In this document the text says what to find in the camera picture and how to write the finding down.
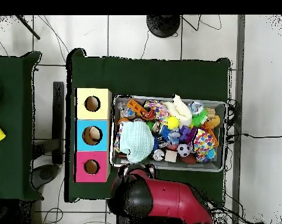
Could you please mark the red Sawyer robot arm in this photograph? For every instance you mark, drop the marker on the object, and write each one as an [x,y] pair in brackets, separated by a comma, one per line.
[173,198]

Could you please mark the wooden box with three holes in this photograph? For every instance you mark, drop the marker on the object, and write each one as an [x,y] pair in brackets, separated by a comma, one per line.
[101,116]

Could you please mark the shallow clear mesh bin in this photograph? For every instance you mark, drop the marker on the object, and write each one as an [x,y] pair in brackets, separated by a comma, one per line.
[219,161]

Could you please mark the orange tiger plush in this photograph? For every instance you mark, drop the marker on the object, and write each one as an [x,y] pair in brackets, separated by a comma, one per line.
[148,114]

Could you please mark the mint green knitted cloth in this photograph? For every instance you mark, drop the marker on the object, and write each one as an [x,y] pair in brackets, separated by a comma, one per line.
[136,140]

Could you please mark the orange plastic grid tray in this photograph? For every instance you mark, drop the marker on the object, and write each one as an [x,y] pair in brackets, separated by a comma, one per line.
[136,106]

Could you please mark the yellow ball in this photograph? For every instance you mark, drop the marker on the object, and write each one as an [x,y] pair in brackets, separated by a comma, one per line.
[172,122]

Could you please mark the cream knitted cloth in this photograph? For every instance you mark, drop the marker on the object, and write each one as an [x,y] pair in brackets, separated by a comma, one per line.
[178,110]

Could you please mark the black and white soccer ball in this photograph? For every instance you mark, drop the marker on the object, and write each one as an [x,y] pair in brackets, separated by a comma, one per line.
[184,150]

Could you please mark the green spiky ball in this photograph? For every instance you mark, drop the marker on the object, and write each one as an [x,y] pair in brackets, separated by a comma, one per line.
[199,118]

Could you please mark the tan plush toy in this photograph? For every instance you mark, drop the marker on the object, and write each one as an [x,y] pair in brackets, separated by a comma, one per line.
[214,121]

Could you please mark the black upright panel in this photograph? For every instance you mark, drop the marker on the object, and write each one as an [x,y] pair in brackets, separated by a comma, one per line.
[58,116]

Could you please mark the black round stand base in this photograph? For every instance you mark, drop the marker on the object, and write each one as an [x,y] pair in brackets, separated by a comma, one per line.
[163,25]

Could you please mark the grey rounded stand foot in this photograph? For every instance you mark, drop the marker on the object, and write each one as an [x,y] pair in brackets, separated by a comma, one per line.
[46,173]

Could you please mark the dark green side table cloth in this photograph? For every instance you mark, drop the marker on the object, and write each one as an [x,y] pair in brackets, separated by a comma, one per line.
[12,105]

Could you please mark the black tripod leg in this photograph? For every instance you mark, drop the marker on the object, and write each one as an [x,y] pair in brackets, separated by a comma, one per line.
[28,27]

